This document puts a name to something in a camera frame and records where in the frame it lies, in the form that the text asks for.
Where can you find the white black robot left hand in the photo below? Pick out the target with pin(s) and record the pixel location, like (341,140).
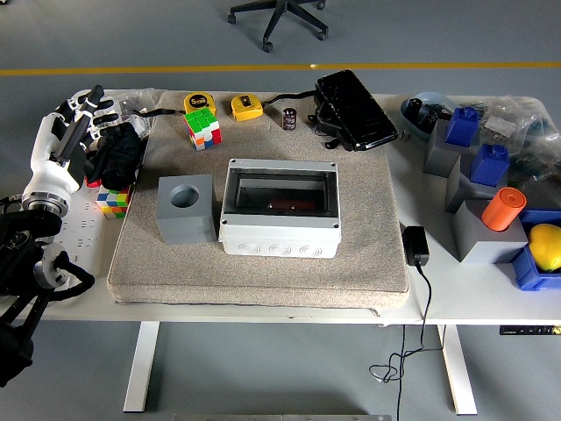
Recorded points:
(48,175)

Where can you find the white junction box clear lid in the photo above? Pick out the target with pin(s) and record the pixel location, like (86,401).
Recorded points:
(280,239)

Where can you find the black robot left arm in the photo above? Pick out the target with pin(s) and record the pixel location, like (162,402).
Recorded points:
(17,263)

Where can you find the small red object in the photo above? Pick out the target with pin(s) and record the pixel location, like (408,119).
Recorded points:
(92,183)

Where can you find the white power strip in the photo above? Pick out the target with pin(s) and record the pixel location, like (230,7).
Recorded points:
(83,237)

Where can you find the small colourful puzzle cube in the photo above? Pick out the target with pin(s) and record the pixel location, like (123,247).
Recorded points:
(114,201)

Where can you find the black cloth bundle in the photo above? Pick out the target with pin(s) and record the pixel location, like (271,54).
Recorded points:
(118,153)

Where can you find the clear plastic bags with parts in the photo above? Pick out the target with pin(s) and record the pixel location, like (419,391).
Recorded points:
(136,98)

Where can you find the grey block with round hole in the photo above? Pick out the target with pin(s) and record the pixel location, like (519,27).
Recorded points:
(184,223)

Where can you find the large colourful puzzle cube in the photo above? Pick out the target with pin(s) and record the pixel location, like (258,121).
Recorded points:
(201,120)

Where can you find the yellow round tape measure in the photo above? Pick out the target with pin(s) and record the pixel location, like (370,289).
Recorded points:
(197,102)

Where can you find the yellow square tape measure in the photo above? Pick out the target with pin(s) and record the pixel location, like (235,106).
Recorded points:
(245,107)

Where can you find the white table leg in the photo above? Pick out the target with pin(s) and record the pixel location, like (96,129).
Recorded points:
(140,368)
(458,373)

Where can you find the grey-brown cushion mat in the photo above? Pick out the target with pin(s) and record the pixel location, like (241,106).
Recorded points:
(263,280)

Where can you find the black capacitor cylinder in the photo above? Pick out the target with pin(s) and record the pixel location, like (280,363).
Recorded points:
(289,118)

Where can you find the black office chair base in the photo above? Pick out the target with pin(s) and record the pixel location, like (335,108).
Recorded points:
(285,9)

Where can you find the black glossy pedal case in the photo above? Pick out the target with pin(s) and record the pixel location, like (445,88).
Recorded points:
(355,109)

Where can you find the black capacitor in bowl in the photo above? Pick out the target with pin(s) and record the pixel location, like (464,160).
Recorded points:
(414,109)
(430,119)

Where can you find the black power adapter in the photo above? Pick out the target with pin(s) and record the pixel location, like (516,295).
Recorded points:
(415,243)

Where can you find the grey holder block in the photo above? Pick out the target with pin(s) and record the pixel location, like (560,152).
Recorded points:
(491,245)
(438,153)
(458,193)

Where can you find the blue-grey bowl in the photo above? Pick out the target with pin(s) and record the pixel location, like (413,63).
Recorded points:
(431,98)

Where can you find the blue plastic block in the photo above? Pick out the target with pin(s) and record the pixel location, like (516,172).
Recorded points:
(462,127)
(490,166)

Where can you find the pile of clear plastic bags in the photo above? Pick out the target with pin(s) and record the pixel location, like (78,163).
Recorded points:
(534,131)

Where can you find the blue plastic bin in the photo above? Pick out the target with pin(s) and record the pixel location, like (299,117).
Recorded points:
(528,276)

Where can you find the black table control panel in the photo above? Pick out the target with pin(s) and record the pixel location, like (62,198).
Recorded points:
(526,330)

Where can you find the yellow lemon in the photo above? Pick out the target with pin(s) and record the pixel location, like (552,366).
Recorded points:
(545,247)

